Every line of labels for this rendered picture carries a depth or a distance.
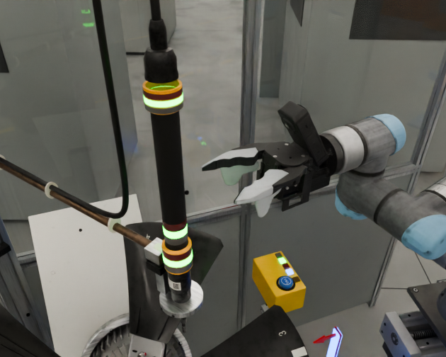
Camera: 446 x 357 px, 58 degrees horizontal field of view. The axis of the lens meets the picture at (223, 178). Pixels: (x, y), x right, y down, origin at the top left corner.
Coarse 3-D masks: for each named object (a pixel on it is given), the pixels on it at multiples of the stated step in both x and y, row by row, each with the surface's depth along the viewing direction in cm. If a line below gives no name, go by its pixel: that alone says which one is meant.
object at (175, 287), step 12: (156, 24) 40; (156, 36) 40; (156, 48) 41; (168, 48) 42; (144, 60) 42; (156, 60) 41; (168, 60) 41; (144, 72) 43; (156, 72) 42; (168, 72) 42; (168, 276) 60; (180, 276) 59; (180, 288) 61; (180, 300) 62
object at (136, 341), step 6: (132, 336) 81; (138, 336) 81; (132, 342) 81; (138, 342) 80; (144, 342) 79; (150, 342) 79; (156, 342) 78; (132, 348) 81; (138, 348) 80; (144, 348) 79; (150, 348) 78; (156, 348) 77; (162, 348) 76; (132, 354) 80; (150, 354) 78; (156, 354) 77; (162, 354) 76
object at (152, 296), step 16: (144, 224) 85; (160, 224) 84; (128, 240) 86; (192, 240) 81; (208, 240) 81; (128, 256) 85; (144, 256) 84; (208, 256) 80; (128, 272) 85; (144, 272) 83; (192, 272) 79; (128, 288) 84; (144, 288) 82; (144, 304) 81; (144, 320) 80; (160, 320) 78; (176, 320) 77; (144, 336) 79; (160, 336) 77
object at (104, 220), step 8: (8, 168) 79; (16, 176) 78; (24, 176) 77; (32, 184) 76; (40, 184) 74; (64, 200) 71; (80, 208) 69; (88, 216) 68; (96, 216) 67; (104, 224) 66; (120, 232) 64; (128, 232) 64; (136, 232) 64; (136, 240) 63; (144, 240) 62
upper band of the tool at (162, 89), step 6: (144, 84) 44; (150, 84) 46; (156, 84) 46; (162, 84) 46; (168, 84) 46; (174, 84) 46; (180, 84) 44; (144, 90) 43; (150, 90) 43; (156, 90) 46; (162, 90) 47; (168, 90) 43; (174, 90) 43; (144, 96) 44; (180, 96) 44; (144, 102) 44; (156, 114) 44; (162, 114) 44; (168, 114) 44
